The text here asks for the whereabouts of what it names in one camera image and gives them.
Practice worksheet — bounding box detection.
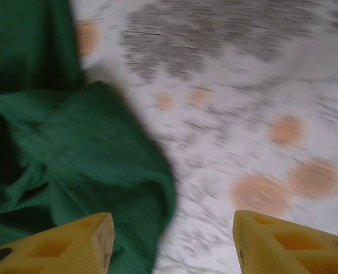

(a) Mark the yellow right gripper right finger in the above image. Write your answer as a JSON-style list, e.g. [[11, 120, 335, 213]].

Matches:
[[233, 210, 338, 274]]

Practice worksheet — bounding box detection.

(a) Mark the dark green t-shirt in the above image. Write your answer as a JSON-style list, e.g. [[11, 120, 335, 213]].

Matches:
[[0, 0, 178, 274]]

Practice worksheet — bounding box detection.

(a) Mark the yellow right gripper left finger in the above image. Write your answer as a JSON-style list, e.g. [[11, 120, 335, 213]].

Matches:
[[0, 212, 115, 274]]

